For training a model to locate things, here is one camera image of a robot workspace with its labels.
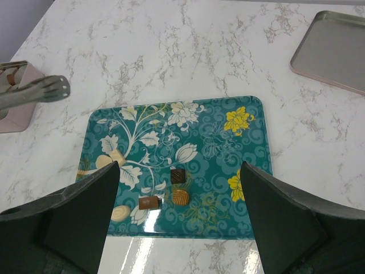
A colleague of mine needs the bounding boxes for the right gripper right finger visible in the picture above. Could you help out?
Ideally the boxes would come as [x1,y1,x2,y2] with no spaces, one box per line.
[241,162,364,273]

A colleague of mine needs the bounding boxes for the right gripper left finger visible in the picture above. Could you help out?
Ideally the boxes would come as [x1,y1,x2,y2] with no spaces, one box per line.
[1,162,120,273]

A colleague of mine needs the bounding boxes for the brown rectangular chocolate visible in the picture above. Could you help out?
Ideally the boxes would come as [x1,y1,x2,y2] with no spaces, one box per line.
[139,196,160,210]

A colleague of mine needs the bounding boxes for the metal tongs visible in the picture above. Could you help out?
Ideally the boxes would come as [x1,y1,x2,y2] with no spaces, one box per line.
[1,75,71,110]

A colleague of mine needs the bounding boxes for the white oval chocolate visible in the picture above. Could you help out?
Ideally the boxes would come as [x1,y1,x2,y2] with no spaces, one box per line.
[111,205,131,222]

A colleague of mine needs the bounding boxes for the orange round chocolate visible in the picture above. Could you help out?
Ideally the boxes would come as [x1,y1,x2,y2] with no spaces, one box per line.
[172,189,190,206]

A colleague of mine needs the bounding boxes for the dark ridged square chocolate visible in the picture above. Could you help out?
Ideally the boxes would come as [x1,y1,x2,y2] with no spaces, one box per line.
[171,168,186,184]

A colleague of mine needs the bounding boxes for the pink chocolate box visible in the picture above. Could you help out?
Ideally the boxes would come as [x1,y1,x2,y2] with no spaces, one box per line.
[1,61,43,134]

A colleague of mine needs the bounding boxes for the teal floral tray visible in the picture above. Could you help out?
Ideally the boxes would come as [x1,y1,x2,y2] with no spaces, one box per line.
[76,96,272,239]

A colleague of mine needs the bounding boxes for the metal box lid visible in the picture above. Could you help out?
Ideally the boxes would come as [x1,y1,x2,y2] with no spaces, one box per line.
[290,11,364,95]

